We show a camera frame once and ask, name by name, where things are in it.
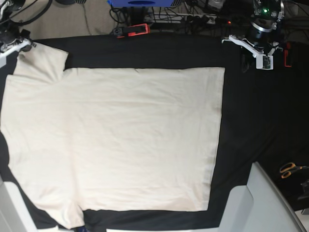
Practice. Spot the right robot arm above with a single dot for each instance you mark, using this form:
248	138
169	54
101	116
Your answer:
12	8

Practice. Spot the orange handled scissors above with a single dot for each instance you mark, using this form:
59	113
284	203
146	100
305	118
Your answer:
290	168

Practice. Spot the orange black clamp right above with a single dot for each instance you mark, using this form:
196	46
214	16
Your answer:
287	58

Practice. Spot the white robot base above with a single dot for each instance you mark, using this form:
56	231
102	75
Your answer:
229	196
14	216

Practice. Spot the white cotton T-shirt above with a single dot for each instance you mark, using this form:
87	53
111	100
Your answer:
115	139

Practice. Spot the orange black clamp top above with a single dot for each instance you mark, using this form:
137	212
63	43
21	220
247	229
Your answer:
135	30

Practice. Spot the black device at edge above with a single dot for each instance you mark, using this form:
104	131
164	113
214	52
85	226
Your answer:
305	188

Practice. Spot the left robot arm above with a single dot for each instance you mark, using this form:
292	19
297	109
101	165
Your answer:
263	37

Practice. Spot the blue plastic box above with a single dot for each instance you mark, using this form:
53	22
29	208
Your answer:
140	3

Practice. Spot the orange black clamp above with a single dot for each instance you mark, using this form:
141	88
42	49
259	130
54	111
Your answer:
135	30
287	58

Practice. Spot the black power strip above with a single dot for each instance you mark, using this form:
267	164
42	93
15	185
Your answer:
225	21

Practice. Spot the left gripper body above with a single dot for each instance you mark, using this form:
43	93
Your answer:
263	54

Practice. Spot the white power strip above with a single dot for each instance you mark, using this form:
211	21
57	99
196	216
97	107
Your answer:
176	18

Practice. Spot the black table cloth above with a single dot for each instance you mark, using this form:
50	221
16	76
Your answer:
265	117

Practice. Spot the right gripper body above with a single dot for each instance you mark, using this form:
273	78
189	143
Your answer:
14	41

